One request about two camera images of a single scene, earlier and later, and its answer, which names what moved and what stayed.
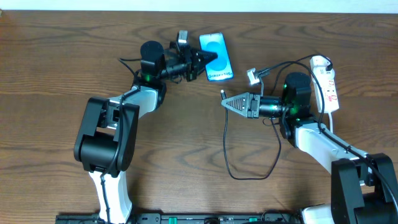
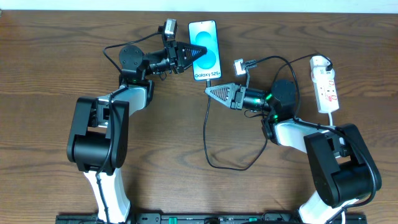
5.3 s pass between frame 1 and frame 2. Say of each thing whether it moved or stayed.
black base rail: stayed
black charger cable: moved
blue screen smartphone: moved
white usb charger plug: stayed
